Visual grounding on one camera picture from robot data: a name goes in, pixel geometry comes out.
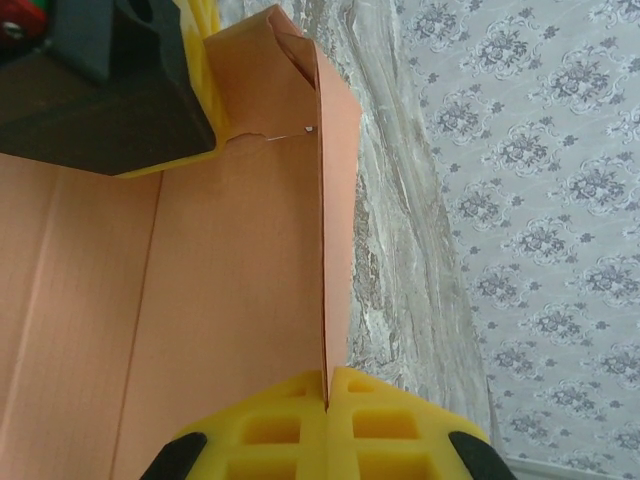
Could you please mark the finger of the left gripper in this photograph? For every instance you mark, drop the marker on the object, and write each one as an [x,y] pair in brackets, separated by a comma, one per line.
[125,115]

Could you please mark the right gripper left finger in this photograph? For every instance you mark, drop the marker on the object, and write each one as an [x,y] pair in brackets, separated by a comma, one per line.
[230,450]

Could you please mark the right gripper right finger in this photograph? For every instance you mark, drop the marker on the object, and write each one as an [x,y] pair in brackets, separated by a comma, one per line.
[430,450]

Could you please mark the orange paper box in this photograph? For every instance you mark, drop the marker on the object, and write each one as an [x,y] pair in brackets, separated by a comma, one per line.
[225,250]

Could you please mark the aluminium frame side rail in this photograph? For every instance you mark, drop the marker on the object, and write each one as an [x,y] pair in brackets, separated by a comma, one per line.
[575,470]

